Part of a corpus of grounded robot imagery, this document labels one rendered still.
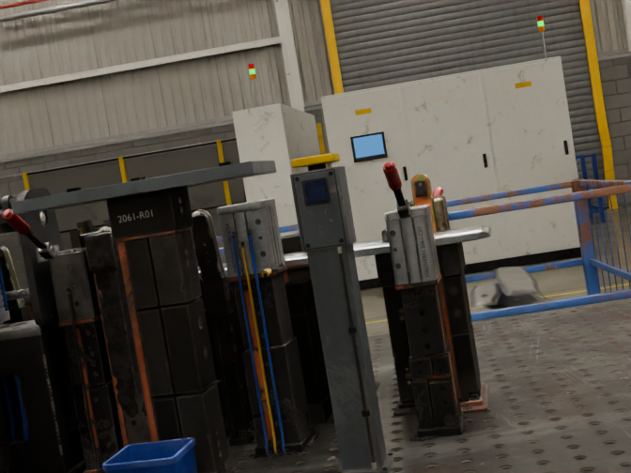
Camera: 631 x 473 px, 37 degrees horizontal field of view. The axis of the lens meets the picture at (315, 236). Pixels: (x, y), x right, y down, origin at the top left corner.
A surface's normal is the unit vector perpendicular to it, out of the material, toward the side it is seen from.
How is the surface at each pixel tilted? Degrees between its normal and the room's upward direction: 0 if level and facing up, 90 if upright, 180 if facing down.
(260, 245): 90
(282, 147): 90
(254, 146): 90
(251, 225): 90
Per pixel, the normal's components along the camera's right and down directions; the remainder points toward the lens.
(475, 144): -0.07, 0.07
